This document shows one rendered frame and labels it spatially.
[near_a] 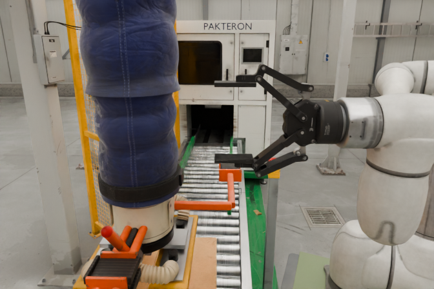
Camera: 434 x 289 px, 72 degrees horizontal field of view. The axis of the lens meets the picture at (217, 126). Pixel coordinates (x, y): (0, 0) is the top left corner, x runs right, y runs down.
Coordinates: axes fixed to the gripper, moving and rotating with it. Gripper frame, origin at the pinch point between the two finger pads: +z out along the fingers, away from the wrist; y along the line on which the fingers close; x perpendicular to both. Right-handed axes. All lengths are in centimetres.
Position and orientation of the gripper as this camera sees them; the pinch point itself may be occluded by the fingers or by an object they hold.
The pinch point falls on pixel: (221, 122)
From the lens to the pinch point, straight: 53.3
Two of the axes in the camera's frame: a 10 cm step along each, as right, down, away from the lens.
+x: 0.2, -2.6, 9.6
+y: 0.0, 9.6, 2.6
